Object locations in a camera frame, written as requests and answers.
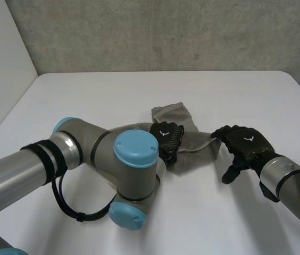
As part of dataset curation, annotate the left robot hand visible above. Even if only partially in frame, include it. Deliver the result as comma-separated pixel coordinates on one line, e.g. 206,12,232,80
148,121,186,167

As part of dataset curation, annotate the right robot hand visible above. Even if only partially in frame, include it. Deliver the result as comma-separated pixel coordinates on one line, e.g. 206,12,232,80
210,125,284,185

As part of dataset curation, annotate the grey towel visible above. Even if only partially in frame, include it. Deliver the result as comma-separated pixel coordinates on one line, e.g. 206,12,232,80
108,101,223,176

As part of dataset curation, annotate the black cable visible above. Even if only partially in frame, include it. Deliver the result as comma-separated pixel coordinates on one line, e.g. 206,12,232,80
52,169,110,223

